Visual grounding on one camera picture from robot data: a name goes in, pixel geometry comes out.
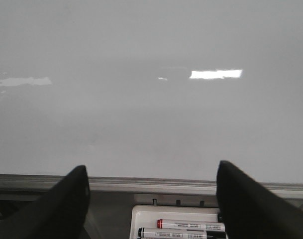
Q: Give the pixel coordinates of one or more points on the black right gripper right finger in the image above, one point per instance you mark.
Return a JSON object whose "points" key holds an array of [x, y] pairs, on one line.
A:
{"points": [[250, 211]]}

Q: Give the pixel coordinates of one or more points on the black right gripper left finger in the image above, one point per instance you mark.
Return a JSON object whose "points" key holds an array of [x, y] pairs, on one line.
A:
{"points": [[58, 214]]}

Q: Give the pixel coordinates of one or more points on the white whiteboard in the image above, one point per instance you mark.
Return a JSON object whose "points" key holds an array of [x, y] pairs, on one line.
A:
{"points": [[153, 89]]}

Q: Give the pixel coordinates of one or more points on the red capped marker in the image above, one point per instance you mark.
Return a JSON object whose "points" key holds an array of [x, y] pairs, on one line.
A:
{"points": [[190, 225]]}

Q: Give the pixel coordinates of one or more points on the white plastic marker tray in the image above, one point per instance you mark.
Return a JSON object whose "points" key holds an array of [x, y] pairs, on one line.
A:
{"points": [[147, 216]]}

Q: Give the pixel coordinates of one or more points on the black capped marker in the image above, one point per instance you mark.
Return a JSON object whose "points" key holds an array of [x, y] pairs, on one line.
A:
{"points": [[150, 233]]}

